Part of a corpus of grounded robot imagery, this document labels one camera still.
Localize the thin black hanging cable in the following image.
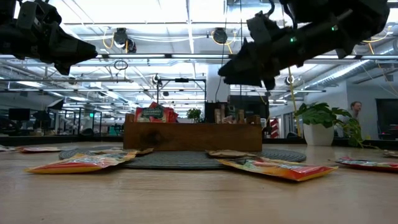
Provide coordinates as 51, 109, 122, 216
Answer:
239, 0, 244, 103

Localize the small green background plant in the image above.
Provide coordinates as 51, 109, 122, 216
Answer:
186, 108, 203, 123

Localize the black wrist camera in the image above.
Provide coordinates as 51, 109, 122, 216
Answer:
15, 0, 62, 31
246, 11, 280, 43

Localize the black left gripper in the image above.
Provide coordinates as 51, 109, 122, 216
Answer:
0, 18, 98, 75

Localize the wooden three-compartment tea box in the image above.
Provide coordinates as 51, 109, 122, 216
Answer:
123, 112, 263, 152

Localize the black desk monitor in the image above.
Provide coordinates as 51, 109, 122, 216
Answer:
8, 107, 31, 121

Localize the green plant in white pot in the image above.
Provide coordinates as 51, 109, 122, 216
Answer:
294, 101, 364, 147

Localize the black background rig frame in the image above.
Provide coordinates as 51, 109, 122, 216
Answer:
156, 77, 207, 123

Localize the yellow hanging strap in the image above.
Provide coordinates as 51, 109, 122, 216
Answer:
287, 67, 302, 137

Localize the black cabinet box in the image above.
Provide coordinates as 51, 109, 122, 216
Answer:
204, 101, 231, 123

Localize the red white striped post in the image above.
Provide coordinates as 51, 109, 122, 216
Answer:
269, 118, 280, 139

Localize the white square column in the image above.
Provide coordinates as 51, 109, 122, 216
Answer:
206, 63, 231, 103

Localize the black hanging cable loop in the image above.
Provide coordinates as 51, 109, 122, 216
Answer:
113, 59, 129, 72

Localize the grey round woven placemat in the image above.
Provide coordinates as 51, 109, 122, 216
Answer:
58, 145, 308, 170

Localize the black ceiling cable reel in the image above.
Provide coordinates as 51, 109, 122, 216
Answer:
212, 27, 229, 45
113, 27, 129, 45

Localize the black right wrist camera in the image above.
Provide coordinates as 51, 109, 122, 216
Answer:
246, 11, 280, 43

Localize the silver ventilation duct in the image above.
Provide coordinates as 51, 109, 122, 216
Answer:
304, 58, 380, 90

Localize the person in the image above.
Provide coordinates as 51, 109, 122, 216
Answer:
337, 101, 363, 138

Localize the large black monitor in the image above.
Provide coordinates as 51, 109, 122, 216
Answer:
229, 95, 270, 119

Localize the black table edge frame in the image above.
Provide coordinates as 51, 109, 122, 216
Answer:
0, 135, 398, 150

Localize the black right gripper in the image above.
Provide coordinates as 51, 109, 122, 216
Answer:
218, 23, 317, 91

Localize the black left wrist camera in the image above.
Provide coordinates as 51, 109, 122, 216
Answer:
15, 0, 62, 31

